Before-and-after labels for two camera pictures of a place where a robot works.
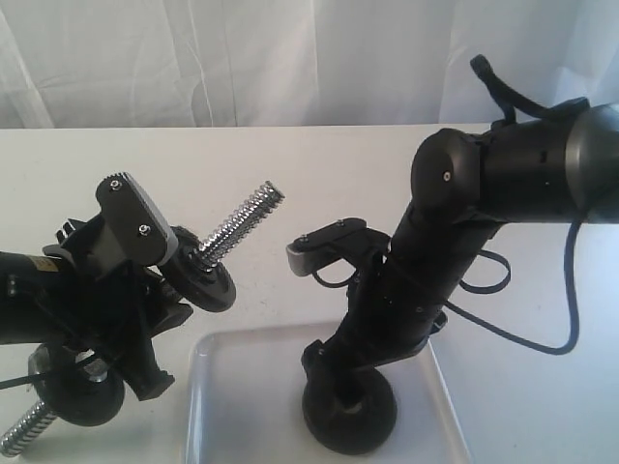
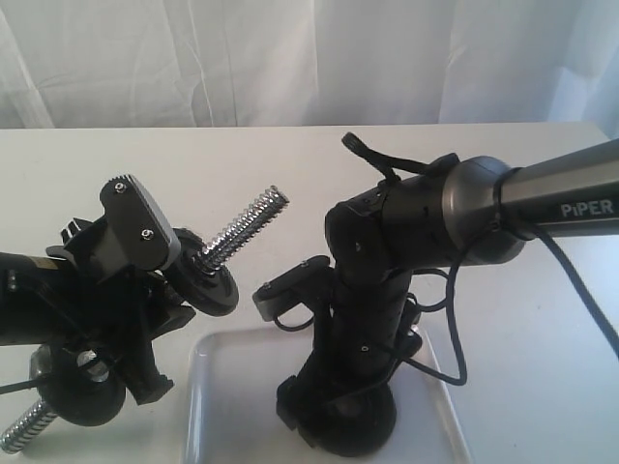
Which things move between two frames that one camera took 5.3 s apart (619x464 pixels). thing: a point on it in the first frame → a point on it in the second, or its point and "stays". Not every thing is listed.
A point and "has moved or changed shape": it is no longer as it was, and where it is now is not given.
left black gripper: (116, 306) stays
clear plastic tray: (245, 403) stays
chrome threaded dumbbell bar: (45, 414) has moved or changed shape
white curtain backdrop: (298, 63) stays
